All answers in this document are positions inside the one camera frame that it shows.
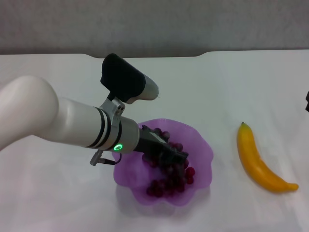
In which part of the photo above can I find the silver plug with black cable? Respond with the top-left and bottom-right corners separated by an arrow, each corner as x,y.
89,150 -> 123,167

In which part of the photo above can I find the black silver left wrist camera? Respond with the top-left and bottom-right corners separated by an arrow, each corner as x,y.
99,53 -> 160,105

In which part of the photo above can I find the dark red grape bunch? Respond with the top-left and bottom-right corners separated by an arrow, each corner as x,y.
142,128 -> 197,198

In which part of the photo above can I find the purple wavy plastic bowl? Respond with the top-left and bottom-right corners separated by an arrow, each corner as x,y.
112,118 -> 215,207

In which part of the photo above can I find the yellow banana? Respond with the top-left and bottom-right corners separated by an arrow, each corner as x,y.
237,122 -> 299,193

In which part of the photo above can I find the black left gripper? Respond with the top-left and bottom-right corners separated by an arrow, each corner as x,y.
133,124 -> 190,173

